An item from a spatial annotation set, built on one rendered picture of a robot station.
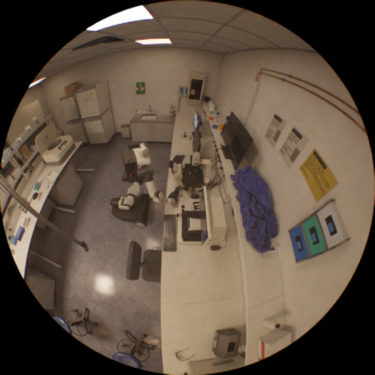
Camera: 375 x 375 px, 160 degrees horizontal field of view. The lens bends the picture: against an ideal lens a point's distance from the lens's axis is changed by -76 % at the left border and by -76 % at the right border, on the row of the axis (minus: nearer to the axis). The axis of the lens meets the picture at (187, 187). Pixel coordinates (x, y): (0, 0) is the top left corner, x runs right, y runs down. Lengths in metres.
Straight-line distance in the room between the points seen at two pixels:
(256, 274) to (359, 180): 0.93
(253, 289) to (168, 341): 1.00
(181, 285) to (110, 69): 4.66
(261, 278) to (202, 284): 0.62
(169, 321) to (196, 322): 0.27
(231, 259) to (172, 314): 0.87
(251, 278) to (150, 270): 1.15
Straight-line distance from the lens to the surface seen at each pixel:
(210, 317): 1.58
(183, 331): 1.59
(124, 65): 4.10
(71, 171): 3.06
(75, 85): 4.53
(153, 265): 1.74
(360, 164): 0.92
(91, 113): 4.03
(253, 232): 1.09
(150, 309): 2.30
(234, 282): 1.60
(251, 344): 1.28
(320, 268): 1.06
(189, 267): 1.47
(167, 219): 1.56
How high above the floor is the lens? 2.20
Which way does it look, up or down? 52 degrees down
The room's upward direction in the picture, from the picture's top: 10 degrees clockwise
